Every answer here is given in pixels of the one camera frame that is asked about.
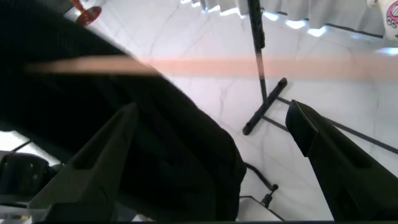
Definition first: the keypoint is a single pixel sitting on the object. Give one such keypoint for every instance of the black clothes rack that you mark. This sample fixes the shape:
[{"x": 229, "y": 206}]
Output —
[{"x": 257, "y": 31}]

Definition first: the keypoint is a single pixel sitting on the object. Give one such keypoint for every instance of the black garment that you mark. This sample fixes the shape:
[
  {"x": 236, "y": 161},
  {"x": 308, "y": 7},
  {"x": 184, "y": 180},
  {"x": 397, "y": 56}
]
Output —
[{"x": 171, "y": 140}]

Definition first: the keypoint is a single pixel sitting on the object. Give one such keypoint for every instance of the white curtain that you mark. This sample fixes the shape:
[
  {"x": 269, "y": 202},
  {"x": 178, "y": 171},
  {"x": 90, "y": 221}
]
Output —
[{"x": 311, "y": 12}]

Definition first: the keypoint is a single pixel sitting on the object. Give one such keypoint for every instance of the pink clothes hanger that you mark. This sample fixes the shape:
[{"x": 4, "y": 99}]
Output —
[{"x": 217, "y": 67}]

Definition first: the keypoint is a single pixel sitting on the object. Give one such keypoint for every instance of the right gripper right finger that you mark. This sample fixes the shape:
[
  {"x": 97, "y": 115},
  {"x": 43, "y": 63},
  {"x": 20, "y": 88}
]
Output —
[{"x": 357, "y": 186}]

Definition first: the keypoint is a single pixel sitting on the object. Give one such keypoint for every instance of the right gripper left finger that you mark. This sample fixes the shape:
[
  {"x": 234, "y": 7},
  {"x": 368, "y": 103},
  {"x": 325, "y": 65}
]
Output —
[{"x": 87, "y": 180}]

